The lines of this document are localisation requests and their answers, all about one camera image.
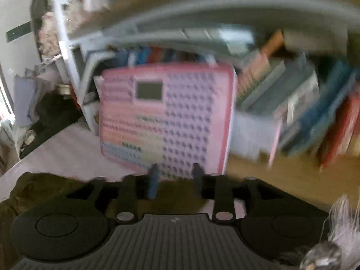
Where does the furry keychain pompom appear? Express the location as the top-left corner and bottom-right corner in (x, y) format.
(300, 194), (359, 270)

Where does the white metal bookshelf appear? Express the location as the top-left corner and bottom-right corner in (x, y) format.
(47, 0), (360, 135)

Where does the brass bowl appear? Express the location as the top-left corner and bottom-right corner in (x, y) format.
(55, 84), (72, 96)

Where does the pink cartoon desk mat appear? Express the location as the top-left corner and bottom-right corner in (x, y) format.
(1, 123), (145, 200)

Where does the row of blue books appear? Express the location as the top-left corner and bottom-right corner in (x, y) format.
(112, 44), (358, 155)

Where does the red thick dictionary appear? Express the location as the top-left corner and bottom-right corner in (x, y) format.
(320, 90), (359, 170)

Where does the brown corduroy garment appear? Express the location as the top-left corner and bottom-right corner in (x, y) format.
(1, 172), (214, 269)

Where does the folded lavender cloth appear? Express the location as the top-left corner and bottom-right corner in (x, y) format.
(13, 71), (62, 127)

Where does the pink learning tablet toy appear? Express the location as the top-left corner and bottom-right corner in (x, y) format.
(99, 63), (237, 179)

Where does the white card box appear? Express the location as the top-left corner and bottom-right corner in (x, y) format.
(230, 112), (282, 168)

